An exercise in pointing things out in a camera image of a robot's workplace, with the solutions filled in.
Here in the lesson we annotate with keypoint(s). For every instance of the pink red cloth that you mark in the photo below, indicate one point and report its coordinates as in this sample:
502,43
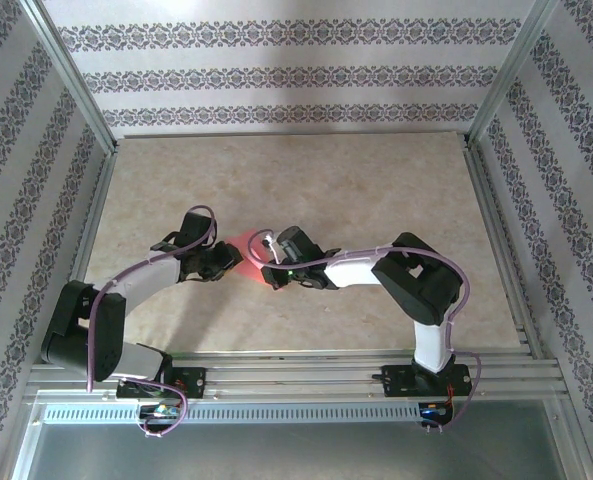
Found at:
256,270

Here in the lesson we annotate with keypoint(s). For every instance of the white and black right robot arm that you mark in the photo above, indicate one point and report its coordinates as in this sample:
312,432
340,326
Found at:
351,270

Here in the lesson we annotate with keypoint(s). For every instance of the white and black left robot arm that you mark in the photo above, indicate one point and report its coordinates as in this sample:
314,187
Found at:
146,280

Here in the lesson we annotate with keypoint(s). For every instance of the grey sheet metal panel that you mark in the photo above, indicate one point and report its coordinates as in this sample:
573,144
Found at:
296,450

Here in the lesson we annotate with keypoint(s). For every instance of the small circuit board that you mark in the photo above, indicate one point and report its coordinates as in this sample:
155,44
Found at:
160,411
433,411

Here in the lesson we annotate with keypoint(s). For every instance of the wide aluminium mounting rail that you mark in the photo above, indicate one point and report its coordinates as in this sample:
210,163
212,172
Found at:
296,375

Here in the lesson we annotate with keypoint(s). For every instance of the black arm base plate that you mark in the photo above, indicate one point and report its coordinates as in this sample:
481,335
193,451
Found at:
396,382
196,382

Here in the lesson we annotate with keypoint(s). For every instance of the aluminium side rail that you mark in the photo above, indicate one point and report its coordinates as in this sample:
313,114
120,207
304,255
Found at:
87,250
502,250

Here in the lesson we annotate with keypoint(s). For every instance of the thin aluminium rail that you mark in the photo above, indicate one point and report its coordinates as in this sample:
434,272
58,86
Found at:
296,135

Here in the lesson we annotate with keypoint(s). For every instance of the aluminium frame post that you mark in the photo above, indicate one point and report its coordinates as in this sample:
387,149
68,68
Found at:
78,85
510,75

